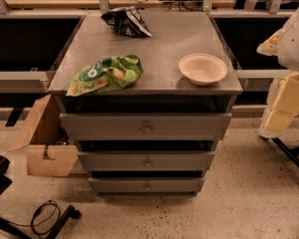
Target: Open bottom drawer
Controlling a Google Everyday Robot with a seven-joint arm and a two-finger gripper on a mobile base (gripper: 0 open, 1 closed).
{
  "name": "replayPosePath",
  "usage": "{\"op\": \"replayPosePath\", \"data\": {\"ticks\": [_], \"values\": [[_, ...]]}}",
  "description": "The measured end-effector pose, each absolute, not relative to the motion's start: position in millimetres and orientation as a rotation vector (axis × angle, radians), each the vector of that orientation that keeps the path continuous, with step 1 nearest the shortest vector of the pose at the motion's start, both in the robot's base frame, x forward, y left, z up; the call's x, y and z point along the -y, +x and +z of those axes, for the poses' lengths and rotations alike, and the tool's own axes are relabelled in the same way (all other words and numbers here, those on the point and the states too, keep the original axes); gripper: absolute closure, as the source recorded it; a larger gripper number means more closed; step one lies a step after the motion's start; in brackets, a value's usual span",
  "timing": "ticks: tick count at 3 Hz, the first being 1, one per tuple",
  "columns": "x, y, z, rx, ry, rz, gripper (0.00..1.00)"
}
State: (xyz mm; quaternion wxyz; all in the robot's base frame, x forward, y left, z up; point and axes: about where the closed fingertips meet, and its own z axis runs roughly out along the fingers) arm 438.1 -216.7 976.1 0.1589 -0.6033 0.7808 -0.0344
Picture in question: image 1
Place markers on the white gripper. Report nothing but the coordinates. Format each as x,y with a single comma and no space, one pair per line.
295,47

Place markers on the grey bottom drawer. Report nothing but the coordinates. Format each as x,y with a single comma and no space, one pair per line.
146,186

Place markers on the grey drawer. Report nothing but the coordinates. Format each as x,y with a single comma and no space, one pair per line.
145,160
146,186
83,126

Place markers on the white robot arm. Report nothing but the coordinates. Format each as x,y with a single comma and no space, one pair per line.
284,44

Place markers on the grey drawer cabinet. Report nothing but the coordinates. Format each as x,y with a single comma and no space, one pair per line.
162,89

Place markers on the grey top drawer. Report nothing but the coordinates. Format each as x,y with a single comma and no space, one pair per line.
83,126

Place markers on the grey middle drawer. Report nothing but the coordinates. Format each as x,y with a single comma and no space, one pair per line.
145,160

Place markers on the black stand leg right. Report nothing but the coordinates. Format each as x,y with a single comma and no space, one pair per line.
292,153

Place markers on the black stand leg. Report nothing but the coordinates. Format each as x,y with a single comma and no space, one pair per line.
9,228
292,153

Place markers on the white paper bowl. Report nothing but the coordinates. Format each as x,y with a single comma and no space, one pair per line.
202,69

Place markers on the green chip bag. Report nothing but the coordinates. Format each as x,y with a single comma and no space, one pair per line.
106,75

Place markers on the dark blue chip bag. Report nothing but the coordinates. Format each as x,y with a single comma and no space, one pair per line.
127,21

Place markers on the cardboard box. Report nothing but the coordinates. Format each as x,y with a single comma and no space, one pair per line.
40,133

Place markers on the black stand leg left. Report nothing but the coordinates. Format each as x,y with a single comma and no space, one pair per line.
9,228

